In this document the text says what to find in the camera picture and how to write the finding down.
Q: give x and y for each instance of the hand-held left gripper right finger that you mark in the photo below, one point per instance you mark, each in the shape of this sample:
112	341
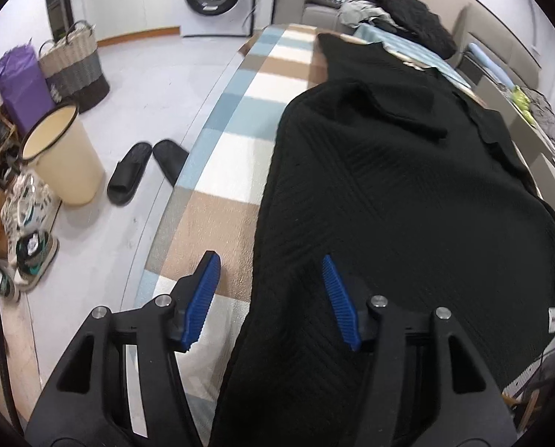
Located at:
340	307

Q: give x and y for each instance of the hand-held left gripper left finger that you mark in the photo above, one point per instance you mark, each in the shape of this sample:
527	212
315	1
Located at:
203	298

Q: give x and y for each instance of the black knit garment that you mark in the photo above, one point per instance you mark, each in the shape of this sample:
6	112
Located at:
375	172

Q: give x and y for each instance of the grey white clothes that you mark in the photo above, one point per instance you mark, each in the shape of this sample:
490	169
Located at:
356	11

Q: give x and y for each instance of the checked blanket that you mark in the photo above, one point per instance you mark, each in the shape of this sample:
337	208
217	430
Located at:
221	223

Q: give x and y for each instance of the wooden chair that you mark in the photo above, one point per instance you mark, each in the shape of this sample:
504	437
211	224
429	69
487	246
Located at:
528	400

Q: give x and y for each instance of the black white patterned cloth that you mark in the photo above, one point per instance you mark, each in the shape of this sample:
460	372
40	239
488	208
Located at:
554	130

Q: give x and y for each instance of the black slipper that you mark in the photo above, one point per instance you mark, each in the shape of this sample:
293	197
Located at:
170	158
128	172

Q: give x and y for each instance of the green soled sneaker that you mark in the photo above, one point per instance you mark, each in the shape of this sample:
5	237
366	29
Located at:
37	256

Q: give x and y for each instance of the yellow green item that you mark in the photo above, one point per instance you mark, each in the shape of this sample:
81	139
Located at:
521	100

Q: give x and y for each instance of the cream waste bin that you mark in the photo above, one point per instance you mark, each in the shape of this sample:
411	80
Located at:
68	163

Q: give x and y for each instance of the white patterned sneaker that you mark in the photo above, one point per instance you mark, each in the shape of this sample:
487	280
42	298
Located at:
26	205

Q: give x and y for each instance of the dark sneaker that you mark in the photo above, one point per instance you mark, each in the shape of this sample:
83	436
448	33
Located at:
3	281

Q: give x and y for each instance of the folded blue cloth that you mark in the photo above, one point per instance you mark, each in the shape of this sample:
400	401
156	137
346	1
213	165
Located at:
484	58

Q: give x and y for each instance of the grey shelving unit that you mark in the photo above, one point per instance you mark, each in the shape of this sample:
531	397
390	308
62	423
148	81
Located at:
491	32

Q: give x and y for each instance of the woven laundry basket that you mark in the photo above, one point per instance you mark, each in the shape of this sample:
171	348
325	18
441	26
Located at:
72	70

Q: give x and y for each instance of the light blue checked cloth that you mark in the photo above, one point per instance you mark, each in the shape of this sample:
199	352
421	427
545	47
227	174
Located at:
375	35

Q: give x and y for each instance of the purple bag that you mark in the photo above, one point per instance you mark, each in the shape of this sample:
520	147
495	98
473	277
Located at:
21	88

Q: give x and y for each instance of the white washing machine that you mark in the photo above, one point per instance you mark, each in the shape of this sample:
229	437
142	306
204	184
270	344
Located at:
231	14

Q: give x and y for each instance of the black quilted jacket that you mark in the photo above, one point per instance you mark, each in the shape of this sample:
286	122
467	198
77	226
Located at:
412	18

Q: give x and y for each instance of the grey sofa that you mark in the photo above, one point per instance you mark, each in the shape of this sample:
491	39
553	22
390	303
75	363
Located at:
289	4

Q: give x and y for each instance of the white cabinet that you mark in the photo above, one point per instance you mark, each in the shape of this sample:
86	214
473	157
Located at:
133	0

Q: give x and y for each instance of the houndstooth pillow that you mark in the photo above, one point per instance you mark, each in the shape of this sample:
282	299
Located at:
326	0

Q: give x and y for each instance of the black door frame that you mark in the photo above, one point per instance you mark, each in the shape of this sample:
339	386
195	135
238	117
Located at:
56	0

